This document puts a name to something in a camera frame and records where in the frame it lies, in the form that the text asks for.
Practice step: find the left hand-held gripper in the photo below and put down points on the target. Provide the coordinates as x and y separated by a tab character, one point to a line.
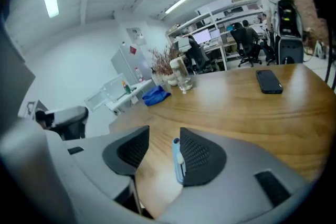
69	116

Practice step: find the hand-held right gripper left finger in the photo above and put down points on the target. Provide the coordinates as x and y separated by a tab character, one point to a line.
126	149

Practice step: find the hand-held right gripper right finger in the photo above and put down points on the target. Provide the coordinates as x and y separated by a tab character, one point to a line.
223	181

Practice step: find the blue folded cloth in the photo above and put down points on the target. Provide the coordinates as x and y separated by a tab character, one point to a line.
155	95

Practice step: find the orange-capped small bottle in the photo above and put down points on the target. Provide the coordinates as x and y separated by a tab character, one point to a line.
126	87

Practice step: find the white side table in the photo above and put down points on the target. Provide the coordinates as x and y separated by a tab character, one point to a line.
139	89

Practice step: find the water bottle with red label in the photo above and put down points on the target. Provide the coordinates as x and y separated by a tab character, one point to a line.
138	74

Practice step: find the grey metal cabinet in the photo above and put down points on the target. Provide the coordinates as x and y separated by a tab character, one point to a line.
126	60

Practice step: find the glass jar with white lid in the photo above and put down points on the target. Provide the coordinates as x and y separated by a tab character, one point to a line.
183	76

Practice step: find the dried flowers in beige vase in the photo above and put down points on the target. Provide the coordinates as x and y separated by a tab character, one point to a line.
164	60

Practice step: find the black smartphone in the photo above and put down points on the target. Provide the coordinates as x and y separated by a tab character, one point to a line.
269	81

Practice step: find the black office chair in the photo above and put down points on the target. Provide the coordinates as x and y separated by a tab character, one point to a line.
245	44
197	56

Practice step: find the large computer monitor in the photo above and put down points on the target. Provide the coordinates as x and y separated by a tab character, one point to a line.
201	36

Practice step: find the small computer monitor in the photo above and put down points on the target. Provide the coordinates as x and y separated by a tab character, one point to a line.
215	34

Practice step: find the white shelf desk unit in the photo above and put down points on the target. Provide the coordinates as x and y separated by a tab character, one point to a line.
210	18

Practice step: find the black grey equipment backpack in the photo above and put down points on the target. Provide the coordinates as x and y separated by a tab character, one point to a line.
288	18

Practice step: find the white wall panel box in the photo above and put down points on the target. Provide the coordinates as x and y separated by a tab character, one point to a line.
136	35

